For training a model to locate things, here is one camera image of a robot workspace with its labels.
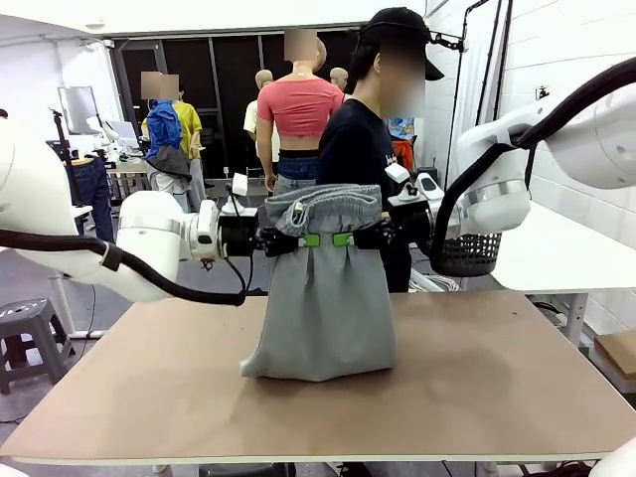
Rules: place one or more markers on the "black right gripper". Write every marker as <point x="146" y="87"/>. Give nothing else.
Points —
<point x="412" y="226"/>

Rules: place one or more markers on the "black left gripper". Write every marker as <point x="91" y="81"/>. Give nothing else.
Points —
<point x="238" y="238"/>

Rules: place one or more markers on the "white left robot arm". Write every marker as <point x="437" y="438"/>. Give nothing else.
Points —
<point x="149" y="233"/>

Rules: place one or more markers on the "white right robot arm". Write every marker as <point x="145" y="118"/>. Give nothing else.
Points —
<point x="586" y="144"/>

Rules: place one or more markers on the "orange garment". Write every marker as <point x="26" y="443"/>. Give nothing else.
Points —
<point x="405" y="154"/>

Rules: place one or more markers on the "person in black shirt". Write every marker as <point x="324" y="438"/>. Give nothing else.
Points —
<point x="358" y="144"/>

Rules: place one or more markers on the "dark grey perforated basket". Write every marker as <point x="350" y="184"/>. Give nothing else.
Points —
<point x="472" y="248"/>

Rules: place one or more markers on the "mannequin with cream shirt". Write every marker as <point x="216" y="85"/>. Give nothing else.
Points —
<point x="251" y="119"/>

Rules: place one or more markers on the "mannequin with red top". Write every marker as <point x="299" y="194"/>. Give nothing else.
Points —
<point x="298" y="104"/>

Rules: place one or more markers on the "person in yellow shirt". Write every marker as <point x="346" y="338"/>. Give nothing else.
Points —
<point x="191" y="124"/>

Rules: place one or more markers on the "bare mannequin head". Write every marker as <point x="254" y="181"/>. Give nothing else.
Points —
<point x="339" y="77"/>

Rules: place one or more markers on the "person in blue jacket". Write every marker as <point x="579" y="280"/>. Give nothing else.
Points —
<point x="164" y="129"/>

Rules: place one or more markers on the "white side table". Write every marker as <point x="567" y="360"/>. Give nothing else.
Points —
<point x="556" y="248"/>

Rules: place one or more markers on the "blue jeans on stand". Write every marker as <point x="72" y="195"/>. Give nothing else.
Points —
<point x="94" y="194"/>

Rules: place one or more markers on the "black light stand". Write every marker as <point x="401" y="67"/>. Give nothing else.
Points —
<point x="457" y="45"/>

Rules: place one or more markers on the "small white background robot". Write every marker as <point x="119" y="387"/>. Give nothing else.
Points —
<point x="102" y="128"/>

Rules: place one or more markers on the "black baseball cap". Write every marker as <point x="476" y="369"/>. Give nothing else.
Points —
<point x="397" y="20"/>

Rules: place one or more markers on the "white display board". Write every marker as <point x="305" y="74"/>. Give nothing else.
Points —
<point x="77" y="107"/>

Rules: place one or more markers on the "grey plastic stool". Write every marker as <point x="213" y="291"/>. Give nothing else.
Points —
<point x="25" y="313"/>

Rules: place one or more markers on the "brown cardboard box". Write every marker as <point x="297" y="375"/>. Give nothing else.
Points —
<point x="618" y="355"/>

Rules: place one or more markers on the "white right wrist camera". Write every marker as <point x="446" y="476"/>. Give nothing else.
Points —
<point x="397" y="173"/>

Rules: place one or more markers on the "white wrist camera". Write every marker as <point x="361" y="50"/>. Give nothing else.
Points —
<point x="397" y="173"/>
<point x="239" y="185"/>

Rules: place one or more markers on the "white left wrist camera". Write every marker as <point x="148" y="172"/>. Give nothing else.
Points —
<point x="239" y="185"/>

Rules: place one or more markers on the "wall power socket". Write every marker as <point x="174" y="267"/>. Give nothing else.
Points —
<point x="542" y="92"/>

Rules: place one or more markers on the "black camera tripod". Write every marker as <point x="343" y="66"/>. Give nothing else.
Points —
<point x="62" y="139"/>

